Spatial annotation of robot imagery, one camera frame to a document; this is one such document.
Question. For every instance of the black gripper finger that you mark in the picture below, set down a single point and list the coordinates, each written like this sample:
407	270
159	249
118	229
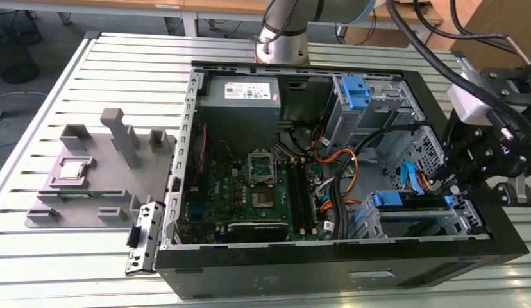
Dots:
462	147
478	191

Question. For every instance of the hard disk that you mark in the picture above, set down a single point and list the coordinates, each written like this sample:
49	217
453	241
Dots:
387	199

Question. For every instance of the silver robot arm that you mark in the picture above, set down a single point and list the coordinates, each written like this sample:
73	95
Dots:
283	45

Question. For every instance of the metal disk bay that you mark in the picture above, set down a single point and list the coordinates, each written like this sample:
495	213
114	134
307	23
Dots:
419	214

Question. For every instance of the metal drive cage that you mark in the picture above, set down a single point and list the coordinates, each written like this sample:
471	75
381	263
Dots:
377	118

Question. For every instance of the blue drive latch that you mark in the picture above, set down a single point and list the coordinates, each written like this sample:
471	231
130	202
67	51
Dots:
355	93

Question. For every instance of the black RAM slot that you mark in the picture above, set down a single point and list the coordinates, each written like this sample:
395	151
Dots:
295	192
307	192

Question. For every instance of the wooden cabinet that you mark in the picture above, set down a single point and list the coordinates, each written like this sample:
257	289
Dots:
493	16

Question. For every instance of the CPU socket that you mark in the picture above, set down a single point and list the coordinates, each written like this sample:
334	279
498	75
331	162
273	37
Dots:
265	196

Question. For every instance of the black PC case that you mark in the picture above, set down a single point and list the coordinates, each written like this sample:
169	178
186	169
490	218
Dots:
291	272

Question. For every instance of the black graphics card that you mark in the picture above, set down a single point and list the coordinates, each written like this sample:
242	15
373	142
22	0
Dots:
257	231

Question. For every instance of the grey power supply unit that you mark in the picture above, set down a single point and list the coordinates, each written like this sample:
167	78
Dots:
235	122

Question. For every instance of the green motherboard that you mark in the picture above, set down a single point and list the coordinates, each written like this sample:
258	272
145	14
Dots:
223	192

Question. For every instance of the grey expansion slot latch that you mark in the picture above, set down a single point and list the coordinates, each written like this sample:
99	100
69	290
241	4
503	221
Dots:
146	244

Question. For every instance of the grey parts rack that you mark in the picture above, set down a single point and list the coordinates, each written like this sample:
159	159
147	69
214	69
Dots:
111	179

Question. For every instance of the green RAM stick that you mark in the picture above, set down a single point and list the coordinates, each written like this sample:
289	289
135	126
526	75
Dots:
94	194

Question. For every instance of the silver CPU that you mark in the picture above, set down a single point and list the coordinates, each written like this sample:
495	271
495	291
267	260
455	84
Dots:
73	170

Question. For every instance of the black mesh waste bin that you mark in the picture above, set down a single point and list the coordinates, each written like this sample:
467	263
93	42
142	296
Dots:
18	64

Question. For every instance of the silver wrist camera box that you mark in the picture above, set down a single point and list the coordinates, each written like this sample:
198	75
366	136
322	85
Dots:
467	102

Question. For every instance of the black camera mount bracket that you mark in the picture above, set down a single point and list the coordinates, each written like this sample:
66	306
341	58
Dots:
494	78

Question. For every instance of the wooden desk white frame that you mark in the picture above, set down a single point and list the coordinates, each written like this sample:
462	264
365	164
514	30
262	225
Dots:
231	4
121	3

